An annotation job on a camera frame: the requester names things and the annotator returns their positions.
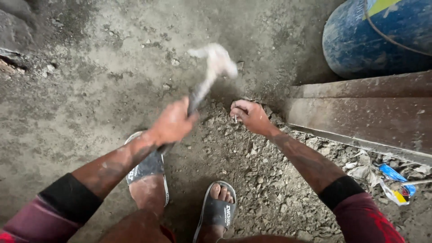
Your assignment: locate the person's right hand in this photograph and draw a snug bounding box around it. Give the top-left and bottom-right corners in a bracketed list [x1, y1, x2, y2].
[230, 99, 276, 137]

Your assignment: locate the person's left hand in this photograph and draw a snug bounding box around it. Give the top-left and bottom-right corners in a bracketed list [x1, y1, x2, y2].
[149, 96, 199, 146]

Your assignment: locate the dusty claw hammer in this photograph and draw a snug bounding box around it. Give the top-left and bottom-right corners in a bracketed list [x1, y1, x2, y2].
[159, 43, 238, 154]

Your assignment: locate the grey slide sandal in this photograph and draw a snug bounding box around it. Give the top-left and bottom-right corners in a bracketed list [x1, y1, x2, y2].
[124, 131, 170, 207]
[192, 180, 237, 243]

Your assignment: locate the heap of concrete rubble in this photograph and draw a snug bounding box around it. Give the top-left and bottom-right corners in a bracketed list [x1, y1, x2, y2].
[182, 98, 432, 243]

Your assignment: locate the rusty brown metal beam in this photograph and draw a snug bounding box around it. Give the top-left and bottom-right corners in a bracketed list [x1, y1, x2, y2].
[285, 70, 432, 167]

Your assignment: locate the black right wrist band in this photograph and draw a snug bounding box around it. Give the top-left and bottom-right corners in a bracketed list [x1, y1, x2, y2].
[318, 175, 366, 212]

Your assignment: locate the black wrist band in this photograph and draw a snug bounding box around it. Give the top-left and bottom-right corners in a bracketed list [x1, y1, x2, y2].
[318, 175, 366, 212]
[38, 173, 104, 225]

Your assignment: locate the crumpled white paper scrap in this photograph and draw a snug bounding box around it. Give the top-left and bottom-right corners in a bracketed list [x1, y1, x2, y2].
[342, 150, 382, 188]

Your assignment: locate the black left wrist band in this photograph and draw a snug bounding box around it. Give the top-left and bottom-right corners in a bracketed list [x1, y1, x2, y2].
[38, 173, 104, 225]

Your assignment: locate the blue plastic barrel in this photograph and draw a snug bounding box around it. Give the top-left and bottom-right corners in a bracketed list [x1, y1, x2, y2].
[322, 0, 432, 80]

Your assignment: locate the blue and yellow plastic wrapper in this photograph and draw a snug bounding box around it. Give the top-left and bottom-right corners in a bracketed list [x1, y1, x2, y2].
[378, 163, 417, 206]

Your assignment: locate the thin grey cable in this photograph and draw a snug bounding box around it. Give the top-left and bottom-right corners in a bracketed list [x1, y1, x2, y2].
[363, 0, 432, 57]

